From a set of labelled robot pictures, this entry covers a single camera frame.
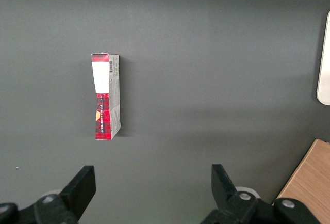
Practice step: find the oak wooden drawer cabinet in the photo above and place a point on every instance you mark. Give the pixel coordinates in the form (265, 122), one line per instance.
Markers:
(312, 182)

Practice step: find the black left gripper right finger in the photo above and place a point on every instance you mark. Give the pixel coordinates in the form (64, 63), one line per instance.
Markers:
(239, 208)

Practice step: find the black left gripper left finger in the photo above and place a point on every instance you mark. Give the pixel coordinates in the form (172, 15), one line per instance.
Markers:
(69, 203)

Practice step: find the beige rectangular tray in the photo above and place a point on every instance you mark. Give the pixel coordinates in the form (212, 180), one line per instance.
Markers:
(325, 74)

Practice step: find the red plaid carton box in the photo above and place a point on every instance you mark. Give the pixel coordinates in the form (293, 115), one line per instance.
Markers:
(105, 100)

